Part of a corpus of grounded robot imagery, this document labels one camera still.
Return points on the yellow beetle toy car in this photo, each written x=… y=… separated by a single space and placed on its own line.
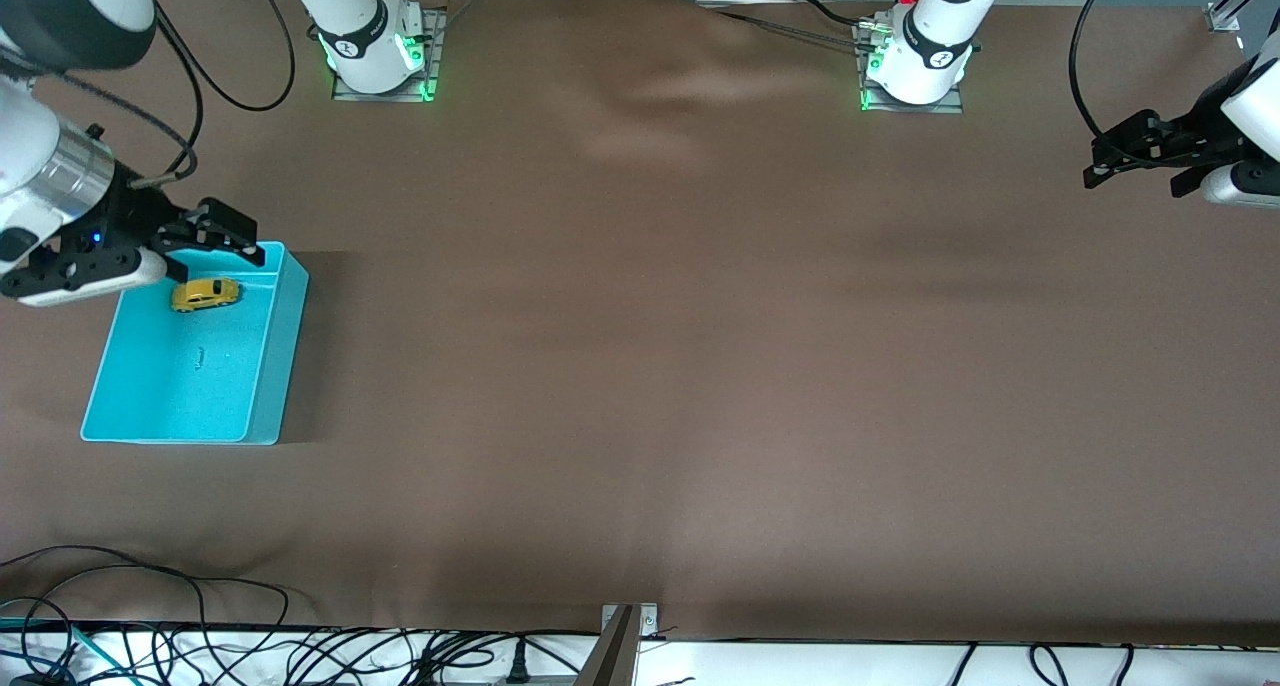
x=205 y=294

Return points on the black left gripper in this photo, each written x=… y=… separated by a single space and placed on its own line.
x=1203 y=128

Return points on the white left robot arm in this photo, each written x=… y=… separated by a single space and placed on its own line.
x=935 y=46

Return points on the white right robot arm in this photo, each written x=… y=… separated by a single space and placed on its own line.
x=365 y=46

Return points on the turquoise plastic bin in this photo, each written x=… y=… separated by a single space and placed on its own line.
x=180 y=386

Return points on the grey power strip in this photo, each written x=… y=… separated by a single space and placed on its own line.
x=540 y=680

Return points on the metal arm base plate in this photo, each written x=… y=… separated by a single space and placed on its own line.
x=915 y=108
x=436 y=36

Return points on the grey metal post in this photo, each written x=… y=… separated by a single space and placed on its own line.
x=615 y=656

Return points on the brown table cloth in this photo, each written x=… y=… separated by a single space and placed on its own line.
x=640 y=366

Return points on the small metal bracket plate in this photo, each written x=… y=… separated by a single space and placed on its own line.
x=648 y=621

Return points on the black power plug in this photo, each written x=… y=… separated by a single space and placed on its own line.
x=517 y=666

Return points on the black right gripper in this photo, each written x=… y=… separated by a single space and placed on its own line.
x=127 y=217

